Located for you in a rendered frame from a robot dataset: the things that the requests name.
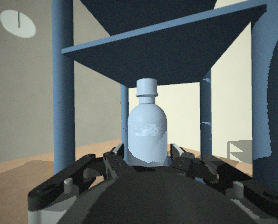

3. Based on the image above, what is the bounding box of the grey-blue bottle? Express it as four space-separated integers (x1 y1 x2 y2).
128 78 168 167

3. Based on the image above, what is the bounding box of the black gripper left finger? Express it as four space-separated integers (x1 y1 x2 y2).
28 143 136 224

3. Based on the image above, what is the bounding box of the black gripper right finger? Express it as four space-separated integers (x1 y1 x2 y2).
163 144 278 224

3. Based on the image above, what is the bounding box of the blue shelving unit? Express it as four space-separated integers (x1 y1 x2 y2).
52 0 278 192

